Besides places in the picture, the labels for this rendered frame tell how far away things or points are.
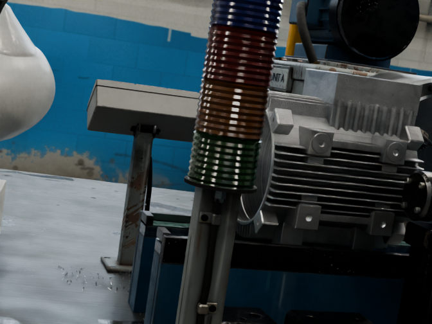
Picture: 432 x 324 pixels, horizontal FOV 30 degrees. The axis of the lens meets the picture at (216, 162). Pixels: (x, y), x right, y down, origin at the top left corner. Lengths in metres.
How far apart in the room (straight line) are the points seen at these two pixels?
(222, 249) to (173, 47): 5.96
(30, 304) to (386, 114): 0.51
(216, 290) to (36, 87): 0.62
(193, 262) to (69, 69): 5.95
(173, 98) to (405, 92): 0.37
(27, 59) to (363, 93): 0.52
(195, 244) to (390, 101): 0.43
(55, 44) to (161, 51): 0.85
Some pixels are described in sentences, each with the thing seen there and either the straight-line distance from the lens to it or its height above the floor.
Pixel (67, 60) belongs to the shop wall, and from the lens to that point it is 6.62.
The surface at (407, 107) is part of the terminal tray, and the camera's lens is 1.06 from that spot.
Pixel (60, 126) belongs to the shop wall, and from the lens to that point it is 6.65.
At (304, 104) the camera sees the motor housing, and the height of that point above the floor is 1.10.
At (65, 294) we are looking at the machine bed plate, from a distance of 1.12.
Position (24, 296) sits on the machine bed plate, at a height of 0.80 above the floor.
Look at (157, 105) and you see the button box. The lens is 1.21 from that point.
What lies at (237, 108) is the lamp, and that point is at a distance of 0.67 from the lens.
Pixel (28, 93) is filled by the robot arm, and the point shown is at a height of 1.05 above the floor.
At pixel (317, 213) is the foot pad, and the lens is 0.97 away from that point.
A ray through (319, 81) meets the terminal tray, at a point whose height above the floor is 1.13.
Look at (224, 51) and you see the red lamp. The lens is 0.67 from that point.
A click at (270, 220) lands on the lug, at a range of 0.97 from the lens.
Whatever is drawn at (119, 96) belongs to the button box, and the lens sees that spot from 1.20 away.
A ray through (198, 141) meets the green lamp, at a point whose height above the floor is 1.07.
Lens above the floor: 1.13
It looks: 7 degrees down
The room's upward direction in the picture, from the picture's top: 8 degrees clockwise
